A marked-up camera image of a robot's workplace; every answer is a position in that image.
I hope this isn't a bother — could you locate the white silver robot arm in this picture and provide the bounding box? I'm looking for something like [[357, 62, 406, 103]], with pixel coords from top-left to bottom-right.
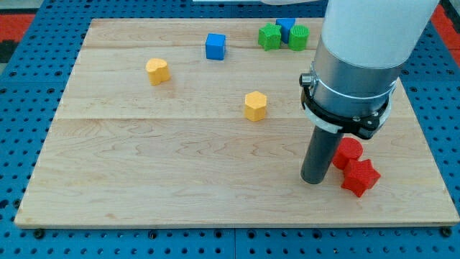
[[299, 0, 438, 140]]

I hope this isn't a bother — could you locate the yellow hexagon block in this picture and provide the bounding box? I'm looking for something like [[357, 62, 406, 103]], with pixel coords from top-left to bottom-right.
[[244, 91, 267, 122]]

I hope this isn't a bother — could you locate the light wooden board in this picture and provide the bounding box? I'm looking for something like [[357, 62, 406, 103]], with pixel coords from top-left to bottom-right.
[[14, 19, 459, 230]]

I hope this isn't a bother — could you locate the blue cube block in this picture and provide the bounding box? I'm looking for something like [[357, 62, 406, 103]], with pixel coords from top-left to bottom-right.
[[206, 33, 226, 60]]

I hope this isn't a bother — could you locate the yellow heart block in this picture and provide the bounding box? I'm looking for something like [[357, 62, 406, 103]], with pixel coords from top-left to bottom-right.
[[145, 58, 171, 86]]

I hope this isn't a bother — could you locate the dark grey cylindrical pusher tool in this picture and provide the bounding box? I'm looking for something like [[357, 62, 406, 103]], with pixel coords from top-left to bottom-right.
[[300, 126, 344, 184]]

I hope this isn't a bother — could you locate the green star block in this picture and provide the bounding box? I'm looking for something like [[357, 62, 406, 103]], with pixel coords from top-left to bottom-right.
[[258, 23, 281, 51]]

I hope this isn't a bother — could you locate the green cylinder block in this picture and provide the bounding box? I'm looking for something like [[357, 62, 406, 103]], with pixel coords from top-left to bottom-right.
[[288, 24, 310, 51]]

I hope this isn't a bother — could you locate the blue triangle block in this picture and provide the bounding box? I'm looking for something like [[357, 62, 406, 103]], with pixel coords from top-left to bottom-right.
[[275, 18, 296, 44]]

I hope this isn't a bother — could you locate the red cylinder block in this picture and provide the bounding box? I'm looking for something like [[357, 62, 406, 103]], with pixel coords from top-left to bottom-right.
[[332, 137, 364, 170]]

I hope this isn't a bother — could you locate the red star block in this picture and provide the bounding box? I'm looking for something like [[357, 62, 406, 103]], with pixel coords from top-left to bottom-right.
[[341, 159, 381, 197]]

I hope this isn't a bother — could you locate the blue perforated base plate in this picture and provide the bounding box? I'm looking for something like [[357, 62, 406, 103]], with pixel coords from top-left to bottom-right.
[[1, 0, 459, 258]]

